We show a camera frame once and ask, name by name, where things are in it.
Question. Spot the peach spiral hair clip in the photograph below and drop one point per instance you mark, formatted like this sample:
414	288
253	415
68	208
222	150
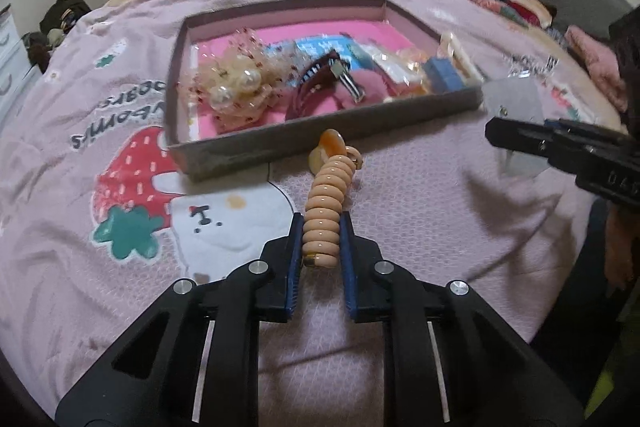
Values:
327	207

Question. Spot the pink garment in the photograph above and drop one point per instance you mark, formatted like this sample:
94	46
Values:
600	57

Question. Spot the pink card with blue print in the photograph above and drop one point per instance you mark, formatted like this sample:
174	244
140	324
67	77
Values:
310	32

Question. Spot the yellow item in clear packet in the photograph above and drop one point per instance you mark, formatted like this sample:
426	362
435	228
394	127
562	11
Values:
407	69

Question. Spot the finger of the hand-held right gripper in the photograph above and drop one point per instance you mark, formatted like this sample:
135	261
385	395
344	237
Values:
585	129
530	142

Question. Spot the blue small box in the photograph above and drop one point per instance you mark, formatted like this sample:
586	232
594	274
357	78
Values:
442	74

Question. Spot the silver hair pins in packet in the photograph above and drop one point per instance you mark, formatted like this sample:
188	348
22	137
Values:
532	64

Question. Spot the red floral cloth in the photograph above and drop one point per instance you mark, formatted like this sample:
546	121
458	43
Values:
520	9

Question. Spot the grey cardboard tray box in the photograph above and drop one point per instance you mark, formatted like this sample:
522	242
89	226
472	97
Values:
310	142

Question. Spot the pink printed bedsheet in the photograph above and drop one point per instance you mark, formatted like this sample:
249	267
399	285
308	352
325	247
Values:
100	232

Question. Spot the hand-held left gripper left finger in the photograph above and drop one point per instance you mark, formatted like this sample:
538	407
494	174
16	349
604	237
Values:
295	267

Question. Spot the yellow green garment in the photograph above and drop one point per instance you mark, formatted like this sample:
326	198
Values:
615	382

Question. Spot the dark bag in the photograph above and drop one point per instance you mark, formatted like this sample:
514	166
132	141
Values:
65	14

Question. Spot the white wavy hair clip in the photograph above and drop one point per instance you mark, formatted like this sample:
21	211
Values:
462	54

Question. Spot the mesh bow with pearls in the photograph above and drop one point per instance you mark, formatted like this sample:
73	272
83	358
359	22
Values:
235	79

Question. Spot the dark red claw hair clip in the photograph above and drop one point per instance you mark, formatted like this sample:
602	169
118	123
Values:
312	79

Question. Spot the clear plastic bag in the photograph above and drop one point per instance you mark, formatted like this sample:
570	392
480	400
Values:
520	102

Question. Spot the silver metal hair clip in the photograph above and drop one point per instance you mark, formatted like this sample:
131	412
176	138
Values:
347	79

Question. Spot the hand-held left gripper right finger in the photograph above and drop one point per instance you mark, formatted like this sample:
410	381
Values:
348	267

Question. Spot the white drawer dresser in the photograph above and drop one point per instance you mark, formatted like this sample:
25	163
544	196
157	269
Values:
12	62

